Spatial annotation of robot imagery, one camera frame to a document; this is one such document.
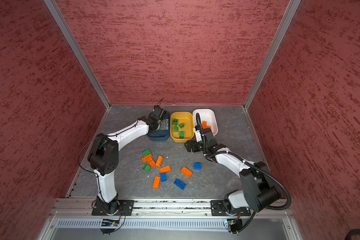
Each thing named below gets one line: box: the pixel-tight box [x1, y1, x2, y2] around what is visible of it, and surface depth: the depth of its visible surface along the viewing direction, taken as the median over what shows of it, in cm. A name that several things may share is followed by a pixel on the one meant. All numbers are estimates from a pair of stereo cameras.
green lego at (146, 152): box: [142, 149, 152, 157], surface depth 94 cm
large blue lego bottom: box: [174, 178, 187, 191], surface depth 83 cm
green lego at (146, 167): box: [142, 164, 151, 172], surface depth 88 cm
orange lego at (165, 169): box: [159, 165, 172, 174], surface depth 89 cm
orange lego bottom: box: [152, 176, 161, 189], surface depth 84 cm
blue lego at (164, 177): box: [160, 172, 168, 182], surface depth 87 cm
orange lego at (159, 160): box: [155, 155, 164, 168], surface depth 91 cm
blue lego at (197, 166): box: [193, 162, 202, 170], surface depth 91 cm
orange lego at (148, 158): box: [141, 153, 156, 166], surface depth 91 cm
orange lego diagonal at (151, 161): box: [146, 157, 156, 168], surface depth 91 cm
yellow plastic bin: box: [170, 111, 195, 143], surface depth 109 cm
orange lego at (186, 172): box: [180, 166, 193, 178], surface depth 87 cm
